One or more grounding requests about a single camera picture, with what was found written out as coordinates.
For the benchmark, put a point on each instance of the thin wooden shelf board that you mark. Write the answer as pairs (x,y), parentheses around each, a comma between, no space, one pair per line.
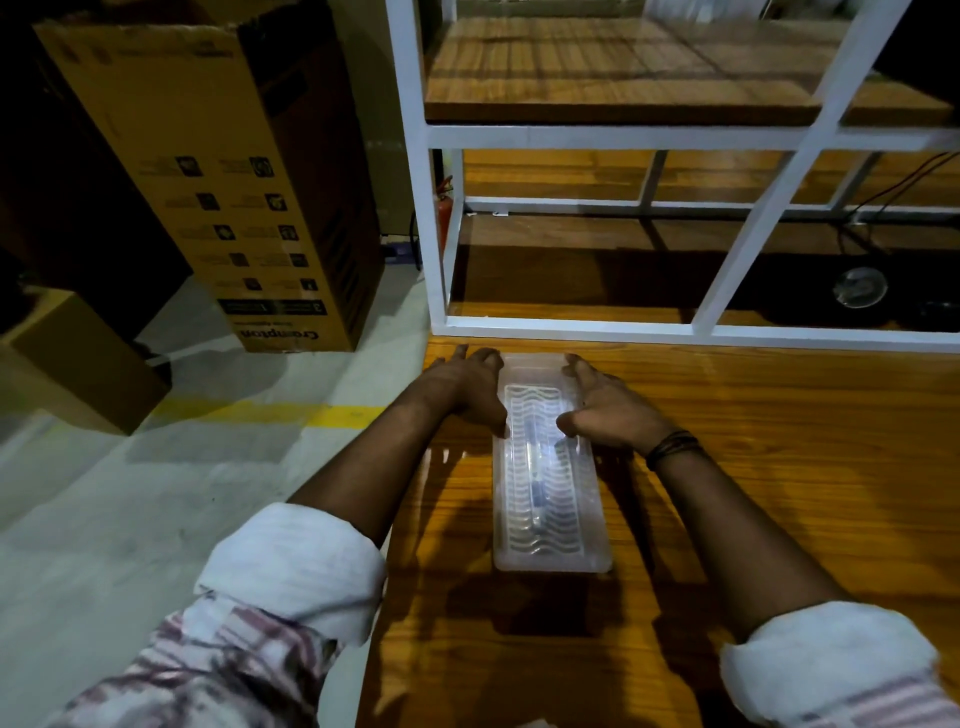
(585,277)

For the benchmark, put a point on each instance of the white metal shelf frame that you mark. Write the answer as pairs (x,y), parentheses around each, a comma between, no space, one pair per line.
(780,180)

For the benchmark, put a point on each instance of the small plain cardboard box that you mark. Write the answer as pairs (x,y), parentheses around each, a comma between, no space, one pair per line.
(82,360)

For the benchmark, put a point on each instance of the person's right thumb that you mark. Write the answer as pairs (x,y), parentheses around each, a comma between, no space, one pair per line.
(571,426)

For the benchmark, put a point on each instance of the person's left shirt sleeve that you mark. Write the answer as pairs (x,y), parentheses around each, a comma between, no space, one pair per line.
(262,615)

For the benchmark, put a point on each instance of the clear plastic tray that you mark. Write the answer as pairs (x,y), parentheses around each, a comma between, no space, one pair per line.
(551,517)

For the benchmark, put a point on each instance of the red fire extinguisher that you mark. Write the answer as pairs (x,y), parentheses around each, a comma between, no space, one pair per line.
(445,214)

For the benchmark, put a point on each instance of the person's shirt sleeve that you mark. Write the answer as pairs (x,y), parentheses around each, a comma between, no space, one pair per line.
(832,667)
(262,615)

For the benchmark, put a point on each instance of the clear syringe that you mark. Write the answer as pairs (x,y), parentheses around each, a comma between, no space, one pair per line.
(537,480)

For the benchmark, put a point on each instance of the round silver disc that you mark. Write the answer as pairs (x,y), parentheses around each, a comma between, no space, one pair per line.
(860,287)

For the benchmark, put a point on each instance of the person's left hand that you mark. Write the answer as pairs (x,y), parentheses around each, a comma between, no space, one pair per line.
(459,390)

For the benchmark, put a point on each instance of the person's right hand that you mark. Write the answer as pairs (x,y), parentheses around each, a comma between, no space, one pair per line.
(611,412)

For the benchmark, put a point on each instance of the thick wooden shelf board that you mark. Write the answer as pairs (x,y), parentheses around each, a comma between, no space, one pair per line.
(637,75)

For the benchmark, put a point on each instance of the tall printed cardboard box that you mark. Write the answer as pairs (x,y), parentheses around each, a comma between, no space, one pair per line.
(225,172)

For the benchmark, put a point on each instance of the person's right forearm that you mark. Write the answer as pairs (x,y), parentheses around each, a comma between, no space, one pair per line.
(742,540)

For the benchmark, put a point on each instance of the dark thread wristband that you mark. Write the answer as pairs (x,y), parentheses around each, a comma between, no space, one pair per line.
(673,445)

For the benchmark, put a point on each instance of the person's right shirt sleeve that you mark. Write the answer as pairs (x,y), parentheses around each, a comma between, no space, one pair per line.
(832,667)

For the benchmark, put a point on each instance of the person's left forearm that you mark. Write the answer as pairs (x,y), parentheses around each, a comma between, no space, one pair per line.
(375,465)

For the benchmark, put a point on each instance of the person's left thumb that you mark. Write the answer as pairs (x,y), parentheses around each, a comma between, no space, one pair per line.
(499,417)

